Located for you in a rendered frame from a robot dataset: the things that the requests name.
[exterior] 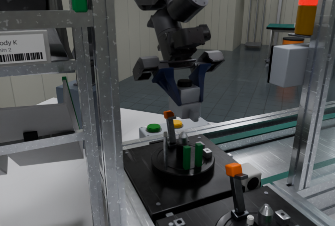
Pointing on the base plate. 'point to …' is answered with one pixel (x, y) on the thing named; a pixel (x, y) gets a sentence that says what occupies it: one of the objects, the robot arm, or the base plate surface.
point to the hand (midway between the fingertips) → (186, 88)
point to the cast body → (187, 101)
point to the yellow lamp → (305, 19)
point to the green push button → (153, 127)
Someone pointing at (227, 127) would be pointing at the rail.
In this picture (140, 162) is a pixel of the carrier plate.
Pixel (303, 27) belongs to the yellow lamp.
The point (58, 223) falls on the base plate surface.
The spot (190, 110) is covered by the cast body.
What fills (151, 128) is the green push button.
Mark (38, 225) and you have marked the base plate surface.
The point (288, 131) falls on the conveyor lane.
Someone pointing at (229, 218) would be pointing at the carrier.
